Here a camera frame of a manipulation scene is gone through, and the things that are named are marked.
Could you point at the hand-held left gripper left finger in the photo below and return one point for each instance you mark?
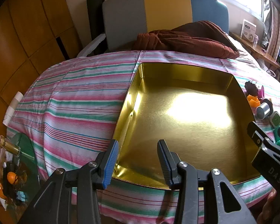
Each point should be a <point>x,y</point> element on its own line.
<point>110,165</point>

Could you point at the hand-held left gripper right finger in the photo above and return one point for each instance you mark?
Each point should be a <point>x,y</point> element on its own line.
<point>163,161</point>

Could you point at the glass jar with black lid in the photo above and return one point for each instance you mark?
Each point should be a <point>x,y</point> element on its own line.
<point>262,110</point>

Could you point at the orange connected blocks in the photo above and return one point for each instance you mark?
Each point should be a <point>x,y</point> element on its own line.
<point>254,101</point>

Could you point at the purple strainer cup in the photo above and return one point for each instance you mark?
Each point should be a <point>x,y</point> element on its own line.
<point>261,92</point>

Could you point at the gold metal tin tray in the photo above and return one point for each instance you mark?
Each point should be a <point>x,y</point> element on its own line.
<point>189,126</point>

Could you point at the brown spiky massager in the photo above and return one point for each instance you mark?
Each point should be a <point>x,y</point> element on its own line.
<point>250,88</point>

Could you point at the person's right hand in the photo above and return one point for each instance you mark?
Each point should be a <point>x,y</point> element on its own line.
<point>268,205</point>

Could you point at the pink green striped blanket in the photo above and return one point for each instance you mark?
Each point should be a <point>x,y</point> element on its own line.
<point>72,102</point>

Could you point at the wooden shelf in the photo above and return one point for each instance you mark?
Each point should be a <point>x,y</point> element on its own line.
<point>261,53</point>

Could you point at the glass side table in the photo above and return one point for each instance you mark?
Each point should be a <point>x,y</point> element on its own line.
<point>25,144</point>

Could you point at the small clear bottle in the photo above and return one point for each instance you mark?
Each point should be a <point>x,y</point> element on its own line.
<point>256,39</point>

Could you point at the small blue item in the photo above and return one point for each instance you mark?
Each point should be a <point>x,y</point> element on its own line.
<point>22,196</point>

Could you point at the orange fruit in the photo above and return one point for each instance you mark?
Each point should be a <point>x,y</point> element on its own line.
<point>11,177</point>

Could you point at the white cardboard box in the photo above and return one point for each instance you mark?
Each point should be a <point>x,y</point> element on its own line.
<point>247,30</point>

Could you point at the striped curtain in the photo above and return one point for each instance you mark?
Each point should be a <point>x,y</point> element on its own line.
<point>276,28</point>

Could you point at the brown padded duvet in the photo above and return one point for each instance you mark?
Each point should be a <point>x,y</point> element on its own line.
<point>189,39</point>

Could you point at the white paper roll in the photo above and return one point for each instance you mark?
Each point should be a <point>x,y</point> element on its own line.
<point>14,105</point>

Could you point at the grey yellow blue headboard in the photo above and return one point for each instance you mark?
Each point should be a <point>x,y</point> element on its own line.
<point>123,16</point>

